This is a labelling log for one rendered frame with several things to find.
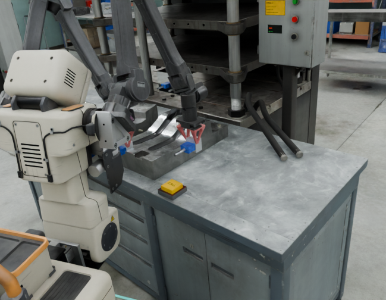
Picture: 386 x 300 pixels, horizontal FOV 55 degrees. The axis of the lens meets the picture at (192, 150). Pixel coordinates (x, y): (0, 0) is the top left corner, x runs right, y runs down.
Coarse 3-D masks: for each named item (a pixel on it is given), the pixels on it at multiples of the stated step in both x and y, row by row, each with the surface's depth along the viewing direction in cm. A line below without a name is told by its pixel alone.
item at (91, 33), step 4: (80, 24) 741; (84, 24) 746; (88, 24) 743; (92, 24) 741; (84, 28) 705; (88, 28) 702; (92, 28) 706; (96, 28) 712; (84, 32) 706; (88, 32) 703; (92, 32) 708; (96, 32) 714; (88, 36) 704; (92, 36) 710; (96, 36) 716; (92, 40) 711; (96, 40) 717; (92, 44) 713; (96, 44) 719
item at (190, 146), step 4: (192, 136) 149; (196, 136) 149; (188, 140) 148; (192, 140) 147; (200, 140) 148; (184, 144) 146; (188, 144) 146; (192, 144) 146; (200, 144) 149; (184, 148) 145; (188, 148) 144; (192, 148) 146; (196, 148) 147; (200, 148) 149; (176, 152) 142; (180, 152) 143; (188, 152) 145; (196, 152) 148
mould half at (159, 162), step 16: (176, 128) 171; (208, 128) 171; (224, 128) 180; (144, 144) 164; (176, 144) 162; (208, 144) 174; (128, 160) 160; (144, 160) 151; (160, 160) 152; (176, 160) 159; (160, 176) 154
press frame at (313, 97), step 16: (176, 0) 310; (192, 0) 307; (208, 0) 296; (224, 0) 286; (240, 0) 277; (256, 0) 268; (176, 32) 324; (192, 32) 319; (208, 32) 308; (256, 32) 278; (304, 80) 258
